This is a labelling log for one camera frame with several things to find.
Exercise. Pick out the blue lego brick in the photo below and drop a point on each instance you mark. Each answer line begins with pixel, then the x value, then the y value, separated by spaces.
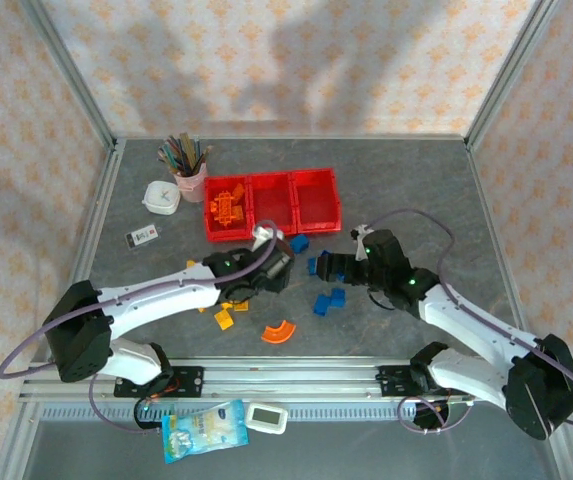
pixel 342 275
pixel 312 265
pixel 338 297
pixel 299 244
pixel 322 305

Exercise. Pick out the yellow long lego brick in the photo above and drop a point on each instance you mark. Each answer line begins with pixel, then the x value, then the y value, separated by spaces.
pixel 241 306

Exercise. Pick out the orange curved lego piece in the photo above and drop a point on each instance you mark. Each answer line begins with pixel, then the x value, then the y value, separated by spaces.
pixel 277 334

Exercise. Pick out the yellow wedge lego piece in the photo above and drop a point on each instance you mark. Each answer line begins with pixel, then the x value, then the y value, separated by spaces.
pixel 191 263

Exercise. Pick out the orange long lego brick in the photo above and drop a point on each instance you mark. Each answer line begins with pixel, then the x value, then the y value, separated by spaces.
pixel 240 212

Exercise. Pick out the orange lego frame piece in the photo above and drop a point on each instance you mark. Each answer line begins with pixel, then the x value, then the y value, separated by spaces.
pixel 223 207

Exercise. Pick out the small orange lego brick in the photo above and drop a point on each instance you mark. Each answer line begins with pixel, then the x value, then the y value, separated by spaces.
pixel 213 206

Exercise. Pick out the orange square lego brick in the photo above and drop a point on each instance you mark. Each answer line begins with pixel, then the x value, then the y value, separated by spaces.
pixel 238 191

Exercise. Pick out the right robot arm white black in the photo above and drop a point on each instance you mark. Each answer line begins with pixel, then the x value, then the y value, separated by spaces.
pixel 466 310

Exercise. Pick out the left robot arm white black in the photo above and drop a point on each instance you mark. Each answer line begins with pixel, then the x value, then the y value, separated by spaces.
pixel 166 295

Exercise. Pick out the pink cup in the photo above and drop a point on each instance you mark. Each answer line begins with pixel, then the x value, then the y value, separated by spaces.
pixel 191 185

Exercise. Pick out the small card in sleeve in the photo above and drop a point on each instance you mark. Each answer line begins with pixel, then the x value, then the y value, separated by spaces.
pixel 141 236

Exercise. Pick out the white round container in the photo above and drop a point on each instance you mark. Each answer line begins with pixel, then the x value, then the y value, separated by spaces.
pixel 161 198

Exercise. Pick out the white digital timer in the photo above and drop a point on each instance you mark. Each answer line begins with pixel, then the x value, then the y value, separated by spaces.
pixel 265 417

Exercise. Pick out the bundle of colored sticks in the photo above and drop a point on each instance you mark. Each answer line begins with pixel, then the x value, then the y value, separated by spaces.
pixel 183 152

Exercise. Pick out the blue snack bag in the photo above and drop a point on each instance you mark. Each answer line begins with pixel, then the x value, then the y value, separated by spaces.
pixel 201 432

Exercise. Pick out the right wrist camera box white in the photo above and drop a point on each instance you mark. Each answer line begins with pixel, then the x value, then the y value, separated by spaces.
pixel 359 232

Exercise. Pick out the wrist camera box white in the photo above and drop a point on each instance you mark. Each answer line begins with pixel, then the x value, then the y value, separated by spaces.
pixel 262 234
pixel 359 232

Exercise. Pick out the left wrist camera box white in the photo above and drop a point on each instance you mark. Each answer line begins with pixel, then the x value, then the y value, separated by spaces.
pixel 262 234

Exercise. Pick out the aluminium mounting rail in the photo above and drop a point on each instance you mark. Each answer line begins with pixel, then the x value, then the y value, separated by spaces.
pixel 291 380

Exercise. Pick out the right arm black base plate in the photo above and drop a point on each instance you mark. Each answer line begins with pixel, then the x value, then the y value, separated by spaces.
pixel 396 380

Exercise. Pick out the aluminium table side rail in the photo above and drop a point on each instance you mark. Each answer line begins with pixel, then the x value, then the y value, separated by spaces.
pixel 490 210
pixel 100 210

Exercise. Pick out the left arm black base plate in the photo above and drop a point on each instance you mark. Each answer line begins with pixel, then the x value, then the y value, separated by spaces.
pixel 186 382

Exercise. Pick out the aluminium frame post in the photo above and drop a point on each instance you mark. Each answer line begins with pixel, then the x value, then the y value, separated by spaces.
pixel 512 70
pixel 69 70

